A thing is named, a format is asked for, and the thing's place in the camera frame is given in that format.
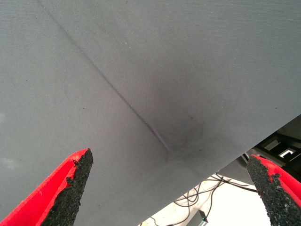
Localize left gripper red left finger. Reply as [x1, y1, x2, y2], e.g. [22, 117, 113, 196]
[0, 148, 94, 226]

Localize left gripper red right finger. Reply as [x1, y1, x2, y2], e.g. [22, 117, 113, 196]
[246, 154, 301, 226]

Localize small green-lit device box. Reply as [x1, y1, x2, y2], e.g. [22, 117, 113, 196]
[198, 210, 209, 224]

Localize dark grey table cloth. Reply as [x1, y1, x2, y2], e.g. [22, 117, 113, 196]
[0, 0, 301, 226]

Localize black metal frame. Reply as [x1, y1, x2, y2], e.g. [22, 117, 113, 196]
[253, 115, 301, 176]

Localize thin black floor cable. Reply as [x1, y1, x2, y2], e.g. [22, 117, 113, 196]
[141, 188, 214, 226]

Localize tangled black floor cables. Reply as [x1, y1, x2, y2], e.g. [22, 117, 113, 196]
[173, 173, 258, 208]

